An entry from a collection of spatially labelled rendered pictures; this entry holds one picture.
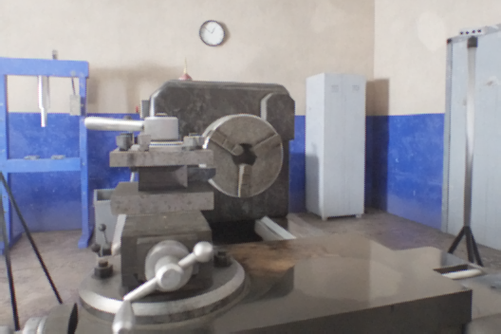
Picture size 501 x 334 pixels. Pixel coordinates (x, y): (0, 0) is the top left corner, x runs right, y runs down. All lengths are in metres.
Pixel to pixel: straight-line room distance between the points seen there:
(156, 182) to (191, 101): 0.64
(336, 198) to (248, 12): 2.64
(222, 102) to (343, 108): 3.54
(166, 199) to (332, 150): 4.10
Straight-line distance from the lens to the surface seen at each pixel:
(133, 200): 0.62
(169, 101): 1.24
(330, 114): 4.62
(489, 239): 4.32
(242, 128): 1.07
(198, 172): 0.75
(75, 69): 4.10
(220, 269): 0.61
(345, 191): 4.81
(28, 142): 4.68
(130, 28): 4.68
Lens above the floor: 1.17
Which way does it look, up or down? 3 degrees down
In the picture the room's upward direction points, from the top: straight up
